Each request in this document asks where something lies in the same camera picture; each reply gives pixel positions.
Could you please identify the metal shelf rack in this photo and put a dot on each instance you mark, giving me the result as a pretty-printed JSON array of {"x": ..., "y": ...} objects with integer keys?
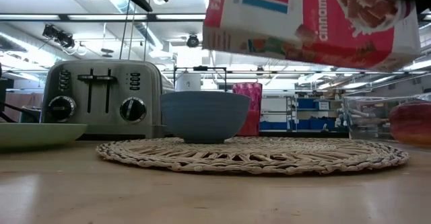
[{"x": 292, "y": 114}]

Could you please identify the pale green plate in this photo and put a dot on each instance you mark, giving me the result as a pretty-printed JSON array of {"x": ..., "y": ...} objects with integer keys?
[{"x": 37, "y": 135}]

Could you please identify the dark waste bin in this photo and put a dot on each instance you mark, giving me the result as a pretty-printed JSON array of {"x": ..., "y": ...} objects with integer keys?
[{"x": 32, "y": 114}]

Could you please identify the pink faceted cup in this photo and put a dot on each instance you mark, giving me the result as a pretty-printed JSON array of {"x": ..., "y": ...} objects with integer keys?
[{"x": 256, "y": 116}]

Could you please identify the round woven placemat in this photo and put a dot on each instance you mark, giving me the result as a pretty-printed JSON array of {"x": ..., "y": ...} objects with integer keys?
[{"x": 259, "y": 155}]

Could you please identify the round black ceiling camera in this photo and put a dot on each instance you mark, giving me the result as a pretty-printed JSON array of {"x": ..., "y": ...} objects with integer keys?
[{"x": 192, "y": 41}]

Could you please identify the black overhead light bar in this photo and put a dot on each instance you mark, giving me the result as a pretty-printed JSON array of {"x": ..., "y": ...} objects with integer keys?
[{"x": 151, "y": 17}]

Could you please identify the red apple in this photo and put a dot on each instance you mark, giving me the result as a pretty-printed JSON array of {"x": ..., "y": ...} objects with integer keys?
[{"x": 412, "y": 123}]

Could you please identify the stainless steel toaster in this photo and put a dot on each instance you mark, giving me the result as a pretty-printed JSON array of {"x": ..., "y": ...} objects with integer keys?
[{"x": 101, "y": 123}]

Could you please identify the red white cereal box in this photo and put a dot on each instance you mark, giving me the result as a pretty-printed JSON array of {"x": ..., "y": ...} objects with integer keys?
[{"x": 303, "y": 32}]

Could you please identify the silver ventilation duct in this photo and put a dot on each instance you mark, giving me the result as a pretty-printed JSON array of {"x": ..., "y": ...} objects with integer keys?
[{"x": 148, "y": 32}]

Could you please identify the blue-grey bowl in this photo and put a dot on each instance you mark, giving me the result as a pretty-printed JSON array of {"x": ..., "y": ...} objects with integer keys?
[{"x": 205, "y": 116}]

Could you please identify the blue storage bin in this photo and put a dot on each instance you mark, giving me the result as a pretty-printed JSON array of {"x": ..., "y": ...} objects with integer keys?
[
  {"x": 272, "y": 125},
  {"x": 314, "y": 124},
  {"x": 306, "y": 103}
]

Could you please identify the clear plastic container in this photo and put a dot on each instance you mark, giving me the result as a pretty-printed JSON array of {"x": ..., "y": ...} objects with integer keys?
[{"x": 367, "y": 126}]

